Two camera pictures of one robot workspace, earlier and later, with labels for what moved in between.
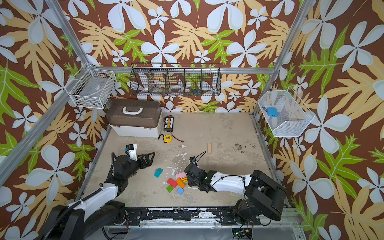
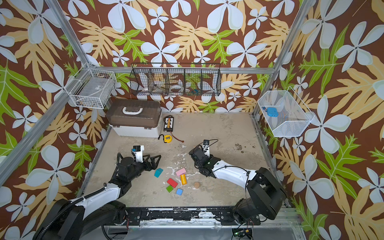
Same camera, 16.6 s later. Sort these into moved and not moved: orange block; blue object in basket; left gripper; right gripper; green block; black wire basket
Moved: orange block; right gripper
Not moved: green block; black wire basket; blue object in basket; left gripper
